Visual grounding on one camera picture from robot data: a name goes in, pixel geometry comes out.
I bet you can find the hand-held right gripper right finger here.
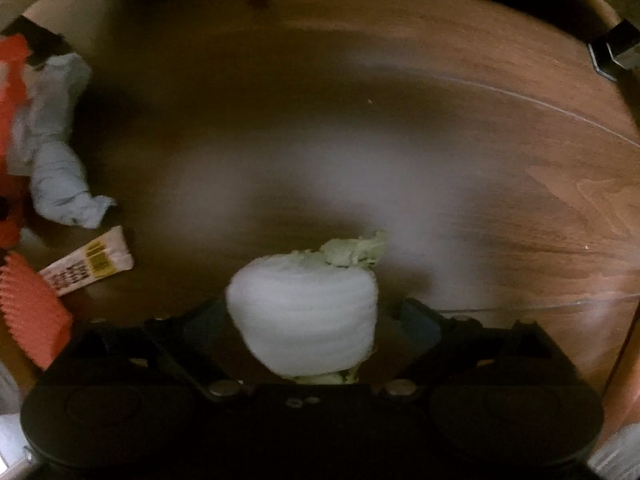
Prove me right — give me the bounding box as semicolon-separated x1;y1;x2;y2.
379;297;552;402

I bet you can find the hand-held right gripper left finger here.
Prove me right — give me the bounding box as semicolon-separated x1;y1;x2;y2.
87;299;247;402

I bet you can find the white foam fruit wrap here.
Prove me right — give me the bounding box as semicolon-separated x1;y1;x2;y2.
225;231;389;387

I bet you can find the white sachet with yellow label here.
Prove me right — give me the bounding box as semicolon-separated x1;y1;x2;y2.
39;225;135;297

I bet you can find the white crumpled tissue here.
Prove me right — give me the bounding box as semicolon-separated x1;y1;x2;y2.
9;52;119;231

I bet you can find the red plastic wrapper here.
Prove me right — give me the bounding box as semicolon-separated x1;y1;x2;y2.
0;34;32;252

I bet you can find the metal bench frame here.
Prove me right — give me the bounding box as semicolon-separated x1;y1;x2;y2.
545;0;640;82

